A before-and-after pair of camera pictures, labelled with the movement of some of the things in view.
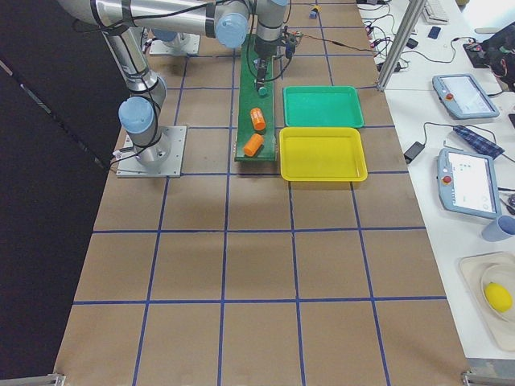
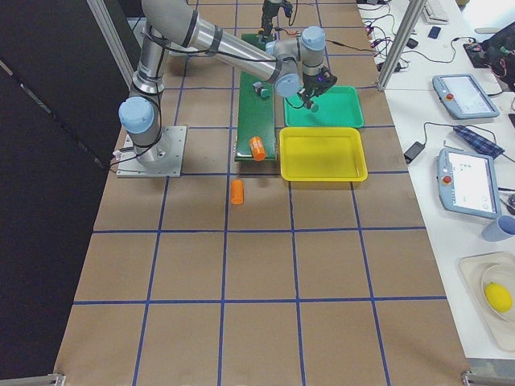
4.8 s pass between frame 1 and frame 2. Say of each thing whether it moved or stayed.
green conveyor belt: stayed
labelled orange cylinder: moved
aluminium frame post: stayed
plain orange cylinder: moved
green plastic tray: stayed
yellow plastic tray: stayed
